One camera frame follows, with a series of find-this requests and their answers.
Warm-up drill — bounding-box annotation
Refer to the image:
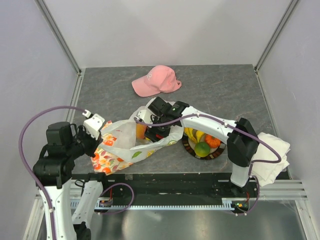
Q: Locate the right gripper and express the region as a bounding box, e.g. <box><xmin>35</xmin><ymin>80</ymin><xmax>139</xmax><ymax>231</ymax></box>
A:
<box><xmin>144</xmin><ymin>113</ymin><xmax>171</xmax><ymax>147</ymax></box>

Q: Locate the fake peach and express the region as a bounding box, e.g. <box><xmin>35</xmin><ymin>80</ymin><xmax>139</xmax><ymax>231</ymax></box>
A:
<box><xmin>136</xmin><ymin>123</ymin><xmax>147</xmax><ymax>140</ymax></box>

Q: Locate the white plastic bag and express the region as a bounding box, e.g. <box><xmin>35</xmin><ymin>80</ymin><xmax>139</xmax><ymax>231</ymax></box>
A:
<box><xmin>96</xmin><ymin>101</ymin><xmax>184</xmax><ymax>163</ymax></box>

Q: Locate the fake banana bunch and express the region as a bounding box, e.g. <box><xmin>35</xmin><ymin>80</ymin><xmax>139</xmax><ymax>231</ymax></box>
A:
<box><xmin>184</xmin><ymin>127</ymin><xmax>206</xmax><ymax>144</ymax></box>

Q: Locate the fake yellow lemon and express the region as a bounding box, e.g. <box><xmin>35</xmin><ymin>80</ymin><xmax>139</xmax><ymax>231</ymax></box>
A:
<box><xmin>194</xmin><ymin>141</ymin><xmax>211</xmax><ymax>158</ymax></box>

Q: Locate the fake orange mini pumpkin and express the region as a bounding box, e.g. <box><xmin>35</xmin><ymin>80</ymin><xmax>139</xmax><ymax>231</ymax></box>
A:
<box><xmin>204</xmin><ymin>134</ymin><xmax>221</xmax><ymax>149</ymax></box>

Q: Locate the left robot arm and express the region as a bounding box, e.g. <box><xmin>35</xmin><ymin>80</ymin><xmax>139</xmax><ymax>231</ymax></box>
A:
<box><xmin>33</xmin><ymin>121</ymin><xmax>110</xmax><ymax>240</ymax></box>

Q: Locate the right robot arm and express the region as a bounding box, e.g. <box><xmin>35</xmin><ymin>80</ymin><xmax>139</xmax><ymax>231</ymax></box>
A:
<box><xmin>136</xmin><ymin>97</ymin><xmax>259</xmax><ymax>197</ymax></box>

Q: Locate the floral orange cloth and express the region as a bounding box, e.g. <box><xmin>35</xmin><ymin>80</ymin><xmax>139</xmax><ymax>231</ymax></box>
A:
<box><xmin>91</xmin><ymin>133</ymin><xmax>133</xmax><ymax>175</ymax></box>

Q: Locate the pink baseball cap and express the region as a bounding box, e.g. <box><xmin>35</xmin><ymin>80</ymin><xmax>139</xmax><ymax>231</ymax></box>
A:
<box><xmin>131</xmin><ymin>65</ymin><xmax>182</xmax><ymax>97</ymax></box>

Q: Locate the dark striped ceramic plate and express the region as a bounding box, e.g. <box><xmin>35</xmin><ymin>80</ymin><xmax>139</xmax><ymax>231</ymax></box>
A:
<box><xmin>182</xmin><ymin>134</ymin><xmax>227</xmax><ymax>160</ymax></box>

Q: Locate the white folded towel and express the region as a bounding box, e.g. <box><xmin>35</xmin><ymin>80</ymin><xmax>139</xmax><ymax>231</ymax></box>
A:
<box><xmin>251</xmin><ymin>132</ymin><xmax>290</xmax><ymax>187</ymax></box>

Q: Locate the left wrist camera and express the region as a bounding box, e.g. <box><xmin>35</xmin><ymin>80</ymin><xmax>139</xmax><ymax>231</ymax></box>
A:
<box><xmin>82</xmin><ymin>109</ymin><xmax>106</xmax><ymax>140</ymax></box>

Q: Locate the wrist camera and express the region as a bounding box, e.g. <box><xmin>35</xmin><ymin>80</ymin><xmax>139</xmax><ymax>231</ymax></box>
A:
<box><xmin>135</xmin><ymin>109</ymin><xmax>153</xmax><ymax>124</ymax></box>
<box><xmin>82</xmin><ymin>109</ymin><xmax>106</xmax><ymax>140</ymax></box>

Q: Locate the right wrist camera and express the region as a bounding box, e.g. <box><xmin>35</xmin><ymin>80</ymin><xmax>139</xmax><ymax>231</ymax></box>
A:
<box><xmin>135</xmin><ymin>109</ymin><xmax>153</xmax><ymax>124</ymax></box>

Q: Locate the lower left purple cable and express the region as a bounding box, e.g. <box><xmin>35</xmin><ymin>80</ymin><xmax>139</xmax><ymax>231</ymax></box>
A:
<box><xmin>92</xmin><ymin>183</ymin><xmax>135</xmax><ymax>216</ymax></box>

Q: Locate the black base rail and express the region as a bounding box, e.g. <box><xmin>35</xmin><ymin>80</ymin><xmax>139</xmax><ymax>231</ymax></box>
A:
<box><xmin>72</xmin><ymin>172</ymin><xmax>258</xmax><ymax>200</ymax></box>

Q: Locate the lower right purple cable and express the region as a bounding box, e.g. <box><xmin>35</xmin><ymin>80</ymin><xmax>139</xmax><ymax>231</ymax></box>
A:
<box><xmin>232</xmin><ymin>174</ymin><xmax>263</xmax><ymax>217</ymax></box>

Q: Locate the left aluminium frame post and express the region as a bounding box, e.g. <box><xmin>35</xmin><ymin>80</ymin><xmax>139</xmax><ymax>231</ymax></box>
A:
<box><xmin>33</xmin><ymin>0</ymin><xmax>83</xmax><ymax>76</ymax></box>

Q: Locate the aluminium frame post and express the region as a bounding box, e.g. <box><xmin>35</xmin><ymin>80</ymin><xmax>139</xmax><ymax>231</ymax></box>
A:
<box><xmin>254</xmin><ymin>0</ymin><xmax>301</xmax><ymax>71</ymax></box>
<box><xmin>33</xmin><ymin>0</ymin><xmax>83</xmax><ymax>76</ymax></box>

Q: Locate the right aluminium frame post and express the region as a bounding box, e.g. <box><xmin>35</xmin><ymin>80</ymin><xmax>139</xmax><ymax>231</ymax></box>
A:
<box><xmin>254</xmin><ymin>0</ymin><xmax>301</xmax><ymax>71</ymax></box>

